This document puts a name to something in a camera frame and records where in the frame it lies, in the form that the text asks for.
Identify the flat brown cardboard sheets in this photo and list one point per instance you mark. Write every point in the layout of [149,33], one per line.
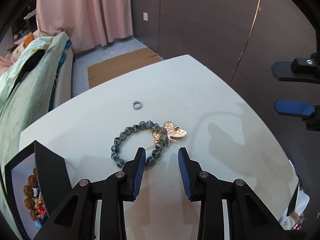
[112,70]

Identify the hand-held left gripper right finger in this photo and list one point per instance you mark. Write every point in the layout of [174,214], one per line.
[183,177]

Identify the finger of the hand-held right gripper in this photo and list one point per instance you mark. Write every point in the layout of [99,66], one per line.
[287,72]
[292,107]

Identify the white wall outlet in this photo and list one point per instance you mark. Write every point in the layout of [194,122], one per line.
[145,16]

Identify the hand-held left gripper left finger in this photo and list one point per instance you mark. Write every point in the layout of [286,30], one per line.
[138,177]

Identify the black garment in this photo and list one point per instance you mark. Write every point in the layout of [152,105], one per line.
[30,60]

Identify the black gift box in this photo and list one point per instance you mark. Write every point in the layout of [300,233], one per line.
[50,163]

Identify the small blue tassel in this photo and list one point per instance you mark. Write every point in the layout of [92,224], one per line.
[38,224]

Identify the white printed cloth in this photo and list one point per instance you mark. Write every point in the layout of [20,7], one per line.
[291,223]

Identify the wide pink curtain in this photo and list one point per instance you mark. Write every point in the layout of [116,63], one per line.
[87,10]

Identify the orange box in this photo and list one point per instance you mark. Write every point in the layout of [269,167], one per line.
[28,39]

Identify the beige bed base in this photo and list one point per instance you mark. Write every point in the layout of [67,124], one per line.
[63,85]

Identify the draped pink curtain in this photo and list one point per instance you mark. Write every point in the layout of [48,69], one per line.
[6,62]

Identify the gold butterfly brooch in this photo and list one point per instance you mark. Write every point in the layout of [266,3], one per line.
[178,132]

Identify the light green duvet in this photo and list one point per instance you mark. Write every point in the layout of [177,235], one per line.
[30,62]

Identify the green bed sheet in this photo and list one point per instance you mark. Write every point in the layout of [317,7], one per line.
[10,140]

